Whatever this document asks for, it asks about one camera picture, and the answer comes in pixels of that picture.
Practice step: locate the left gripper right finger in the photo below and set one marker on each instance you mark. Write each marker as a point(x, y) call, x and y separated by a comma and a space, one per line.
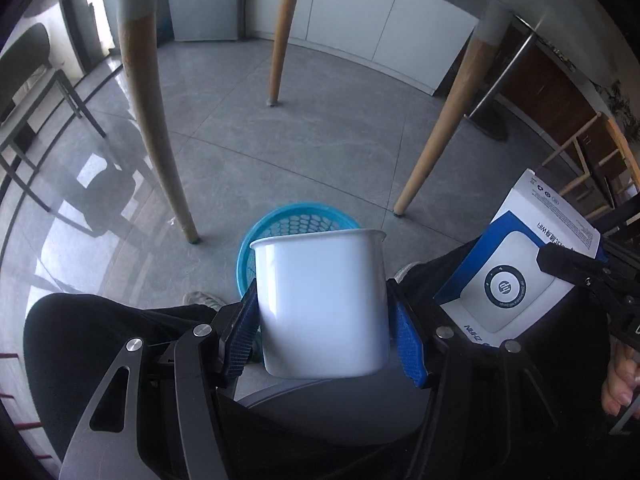
point(407, 335)

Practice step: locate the white HP product box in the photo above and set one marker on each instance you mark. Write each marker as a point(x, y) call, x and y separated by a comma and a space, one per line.
point(498, 291)

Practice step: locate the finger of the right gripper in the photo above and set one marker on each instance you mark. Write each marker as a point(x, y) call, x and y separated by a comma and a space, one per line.
point(573, 267)

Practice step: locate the white plastic tub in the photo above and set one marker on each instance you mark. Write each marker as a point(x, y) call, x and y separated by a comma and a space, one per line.
point(322, 304)

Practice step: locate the blue plastic waste basket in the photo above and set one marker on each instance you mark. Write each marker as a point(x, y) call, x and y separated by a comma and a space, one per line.
point(295, 239)

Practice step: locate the potted green plant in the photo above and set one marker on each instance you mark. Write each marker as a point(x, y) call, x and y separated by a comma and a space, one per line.
point(619, 106)

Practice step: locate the dark bar table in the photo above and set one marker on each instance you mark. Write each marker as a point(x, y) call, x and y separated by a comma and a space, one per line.
point(529, 79)

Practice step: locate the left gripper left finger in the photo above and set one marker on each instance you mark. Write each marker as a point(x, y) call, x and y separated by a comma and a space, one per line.
point(238, 335)

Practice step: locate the kitchen counter with cabinets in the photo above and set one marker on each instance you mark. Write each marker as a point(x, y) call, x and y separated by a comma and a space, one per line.
point(415, 41)

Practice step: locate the dark green chair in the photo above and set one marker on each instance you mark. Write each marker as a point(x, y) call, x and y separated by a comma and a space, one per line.
point(26, 55)

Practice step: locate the round white table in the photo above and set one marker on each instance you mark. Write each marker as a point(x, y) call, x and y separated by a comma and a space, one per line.
point(344, 135)

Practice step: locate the person's right hand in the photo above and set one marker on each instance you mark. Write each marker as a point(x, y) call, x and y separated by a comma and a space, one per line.
point(622, 379)

